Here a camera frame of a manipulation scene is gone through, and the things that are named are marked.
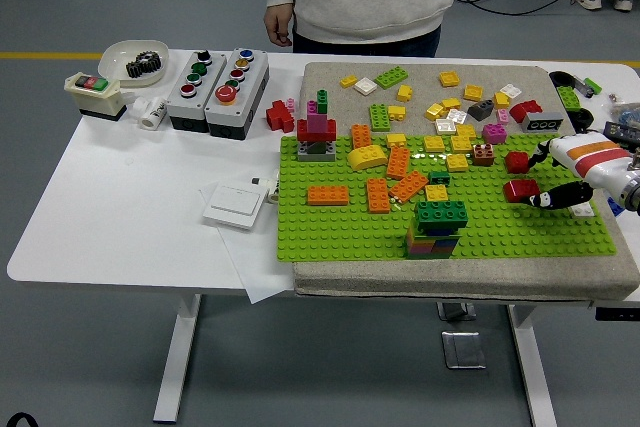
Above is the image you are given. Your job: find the person's right hand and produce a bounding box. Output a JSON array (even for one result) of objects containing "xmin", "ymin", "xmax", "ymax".
[{"xmin": 263, "ymin": 4, "xmax": 295, "ymax": 47}]

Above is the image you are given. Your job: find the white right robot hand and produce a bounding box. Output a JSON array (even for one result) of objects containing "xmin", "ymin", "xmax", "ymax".
[{"xmin": 527, "ymin": 132, "xmax": 639, "ymax": 211}]

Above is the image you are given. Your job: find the grey long brick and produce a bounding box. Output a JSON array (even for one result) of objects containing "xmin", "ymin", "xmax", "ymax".
[{"xmin": 521, "ymin": 111, "xmax": 565, "ymax": 134}]

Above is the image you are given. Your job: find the red square brick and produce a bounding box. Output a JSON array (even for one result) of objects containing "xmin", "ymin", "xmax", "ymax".
[{"xmin": 504, "ymin": 150, "xmax": 532, "ymax": 174}]

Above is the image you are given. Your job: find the brown square brick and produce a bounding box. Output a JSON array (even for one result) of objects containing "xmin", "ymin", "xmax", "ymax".
[{"xmin": 472, "ymin": 143, "xmax": 497, "ymax": 167}]

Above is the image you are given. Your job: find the red brick cluster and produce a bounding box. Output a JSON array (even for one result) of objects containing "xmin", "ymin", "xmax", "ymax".
[{"xmin": 264, "ymin": 99, "xmax": 297, "ymax": 134}]

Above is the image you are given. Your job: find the pink square brick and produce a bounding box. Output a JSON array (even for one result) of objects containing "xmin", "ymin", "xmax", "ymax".
[{"xmin": 481, "ymin": 122, "xmax": 508, "ymax": 145}]

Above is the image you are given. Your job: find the red pink green brick tower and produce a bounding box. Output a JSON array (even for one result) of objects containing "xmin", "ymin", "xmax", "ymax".
[{"xmin": 295, "ymin": 89, "xmax": 338, "ymax": 163}]

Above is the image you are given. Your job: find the dark grey sloped brick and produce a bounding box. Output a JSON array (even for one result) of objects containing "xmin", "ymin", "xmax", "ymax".
[{"xmin": 467, "ymin": 100, "xmax": 496, "ymax": 122}]

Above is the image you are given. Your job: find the lime long brick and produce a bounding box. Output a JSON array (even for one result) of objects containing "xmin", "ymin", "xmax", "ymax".
[
  {"xmin": 374, "ymin": 65, "xmax": 410, "ymax": 90},
  {"xmin": 368, "ymin": 102, "xmax": 392, "ymax": 133}
]

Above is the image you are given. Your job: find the orange long brick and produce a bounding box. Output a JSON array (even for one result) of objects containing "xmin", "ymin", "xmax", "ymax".
[
  {"xmin": 385, "ymin": 145, "xmax": 411, "ymax": 180},
  {"xmin": 306, "ymin": 184, "xmax": 350, "ymax": 207},
  {"xmin": 388, "ymin": 169, "xmax": 430, "ymax": 202},
  {"xmin": 350, "ymin": 123, "xmax": 373, "ymax": 150},
  {"xmin": 365, "ymin": 177, "xmax": 391, "ymax": 215}
]

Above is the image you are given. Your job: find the multicolour brick stack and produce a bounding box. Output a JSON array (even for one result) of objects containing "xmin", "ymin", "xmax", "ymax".
[{"xmin": 403, "ymin": 198, "xmax": 470, "ymax": 261}]

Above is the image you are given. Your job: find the large yellow curved brick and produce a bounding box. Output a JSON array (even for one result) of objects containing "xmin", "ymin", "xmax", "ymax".
[{"xmin": 347, "ymin": 144, "xmax": 389, "ymax": 172}]

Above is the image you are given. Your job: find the green studded baseplate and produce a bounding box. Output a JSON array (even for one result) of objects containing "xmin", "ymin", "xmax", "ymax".
[{"xmin": 276, "ymin": 131, "xmax": 618, "ymax": 263}]

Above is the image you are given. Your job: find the black electronic module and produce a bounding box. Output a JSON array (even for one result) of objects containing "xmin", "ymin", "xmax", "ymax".
[{"xmin": 603, "ymin": 121, "xmax": 640, "ymax": 144}]

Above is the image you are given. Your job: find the grey emergency-stop button box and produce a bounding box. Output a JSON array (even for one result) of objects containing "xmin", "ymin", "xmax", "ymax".
[{"xmin": 204, "ymin": 47, "xmax": 271, "ymax": 141}]

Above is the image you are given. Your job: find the plastic bag with parts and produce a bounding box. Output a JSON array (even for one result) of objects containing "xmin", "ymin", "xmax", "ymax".
[{"xmin": 602, "ymin": 99, "xmax": 640, "ymax": 124}]

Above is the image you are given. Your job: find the silver metal clip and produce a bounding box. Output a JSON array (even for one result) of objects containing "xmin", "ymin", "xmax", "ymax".
[{"xmin": 571, "ymin": 75, "xmax": 596, "ymax": 98}]

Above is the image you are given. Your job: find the grey four-button control box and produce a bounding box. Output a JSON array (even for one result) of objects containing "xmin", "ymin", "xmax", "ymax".
[{"xmin": 166, "ymin": 50, "xmax": 229, "ymax": 134}]

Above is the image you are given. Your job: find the black metal gear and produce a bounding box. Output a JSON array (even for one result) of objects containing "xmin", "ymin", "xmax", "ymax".
[
  {"xmin": 124, "ymin": 57, "xmax": 151, "ymax": 80},
  {"xmin": 138, "ymin": 50, "xmax": 164, "ymax": 74}
]

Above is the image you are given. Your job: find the white pipe fitting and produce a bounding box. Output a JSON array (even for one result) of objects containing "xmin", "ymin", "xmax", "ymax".
[{"xmin": 132, "ymin": 95, "xmax": 169, "ymax": 131}]

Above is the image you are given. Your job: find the black desk control panel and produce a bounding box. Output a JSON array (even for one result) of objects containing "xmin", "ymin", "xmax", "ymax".
[{"xmin": 594, "ymin": 306, "xmax": 640, "ymax": 322}]

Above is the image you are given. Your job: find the white shallow dish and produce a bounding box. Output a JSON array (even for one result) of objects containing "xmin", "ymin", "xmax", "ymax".
[{"xmin": 97, "ymin": 39, "xmax": 170, "ymax": 88}]

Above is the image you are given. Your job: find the grey metal floor box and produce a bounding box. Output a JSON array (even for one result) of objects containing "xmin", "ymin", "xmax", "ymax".
[{"xmin": 436, "ymin": 301, "xmax": 478, "ymax": 323}]

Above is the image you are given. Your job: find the white table leg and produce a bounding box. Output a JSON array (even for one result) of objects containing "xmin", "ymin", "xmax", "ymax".
[
  {"xmin": 507, "ymin": 304, "xmax": 559, "ymax": 427},
  {"xmin": 152, "ymin": 294, "xmax": 204, "ymax": 423}
]

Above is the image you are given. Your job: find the metal floor socket plate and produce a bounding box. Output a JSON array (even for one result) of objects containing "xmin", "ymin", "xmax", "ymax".
[{"xmin": 440, "ymin": 330, "xmax": 488, "ymax": 371}]

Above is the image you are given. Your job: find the white paper sheet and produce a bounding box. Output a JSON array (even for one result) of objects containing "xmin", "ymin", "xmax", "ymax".
[{"xmin": 198, "ymin": 181, "xmax": 296, "ymax": 306}]

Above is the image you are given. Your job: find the white wall switch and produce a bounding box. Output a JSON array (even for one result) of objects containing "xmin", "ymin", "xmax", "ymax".
[{"xmin": 201, "ymin": 184, "xmax": 269, "ymax": 232}]

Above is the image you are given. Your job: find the beige red-green switch box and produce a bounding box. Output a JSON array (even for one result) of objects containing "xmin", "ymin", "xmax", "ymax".
[{"xmin": 63, "ymin": 71, "xmax": 129, "ymax": 122}]

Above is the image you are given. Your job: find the black cable loop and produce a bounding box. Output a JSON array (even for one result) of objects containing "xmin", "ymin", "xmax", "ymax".
[{"xmin": 0, "ymin": 411, "xmax": 41, "ymax": 427}]

